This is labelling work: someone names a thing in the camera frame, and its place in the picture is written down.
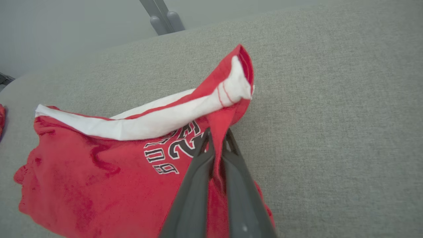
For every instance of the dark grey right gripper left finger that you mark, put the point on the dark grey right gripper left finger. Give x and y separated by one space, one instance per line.
193 198

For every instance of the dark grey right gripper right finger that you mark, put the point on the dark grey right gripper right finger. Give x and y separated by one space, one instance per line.
244 205

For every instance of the red Bulls shorts white stripes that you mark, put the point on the red Bulls shorts white stripes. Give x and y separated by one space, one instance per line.
82 172

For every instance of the grey partition post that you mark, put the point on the grey partition post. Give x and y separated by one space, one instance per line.
173 18
155 16

